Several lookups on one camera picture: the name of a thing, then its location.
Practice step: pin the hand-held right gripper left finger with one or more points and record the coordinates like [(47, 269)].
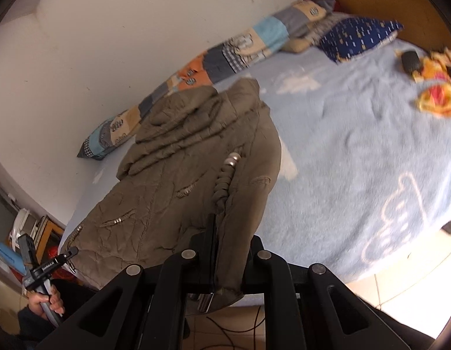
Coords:
[(203, 262)]

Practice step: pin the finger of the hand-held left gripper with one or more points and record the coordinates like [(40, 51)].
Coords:
[(28, 251), (59, 260)]

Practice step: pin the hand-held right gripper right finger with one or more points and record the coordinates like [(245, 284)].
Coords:
[(256, 262)]

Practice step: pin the brown quilted jacket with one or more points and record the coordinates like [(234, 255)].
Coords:
[(196, 146)]

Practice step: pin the person's left forearm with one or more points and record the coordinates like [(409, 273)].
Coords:
[(32, 330)]

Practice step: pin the person's left hand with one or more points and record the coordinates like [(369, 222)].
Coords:
[(57, 300)]

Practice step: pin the red plastic basket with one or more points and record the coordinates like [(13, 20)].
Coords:
[(53, 254)]

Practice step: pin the blue flat item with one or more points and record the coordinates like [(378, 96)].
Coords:
[(6, 255)]

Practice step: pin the white plastic item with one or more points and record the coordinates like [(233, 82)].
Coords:
[(23, 224)]

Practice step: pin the wooden shelf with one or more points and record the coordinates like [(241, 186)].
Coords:
[(52, 228)]

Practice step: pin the bed with light blue sheet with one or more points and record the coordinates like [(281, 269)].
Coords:
[(356, 153)]

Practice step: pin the rolled patchwork blanket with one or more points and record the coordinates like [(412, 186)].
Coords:
[(225, 54)]

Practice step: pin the beige plush pillow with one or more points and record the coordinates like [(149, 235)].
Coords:
[(298, 43)]

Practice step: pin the orange floral cloth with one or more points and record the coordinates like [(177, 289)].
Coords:
[(436, 94)]

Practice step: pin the blue star-print pillow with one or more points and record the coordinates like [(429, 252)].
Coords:
[(356, 34)]

